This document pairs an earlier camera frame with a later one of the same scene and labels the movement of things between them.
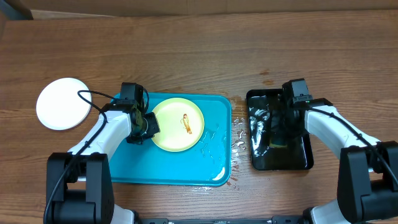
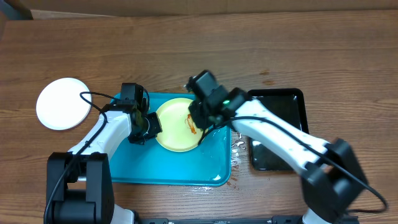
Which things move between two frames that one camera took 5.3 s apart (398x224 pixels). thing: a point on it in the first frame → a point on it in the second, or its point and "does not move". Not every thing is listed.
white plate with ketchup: x=60 y=107 does not move
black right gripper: x=278 y=129 → x=200 y=114
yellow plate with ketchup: x=181 y=123 does not move
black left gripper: x=155 y=129 does not move
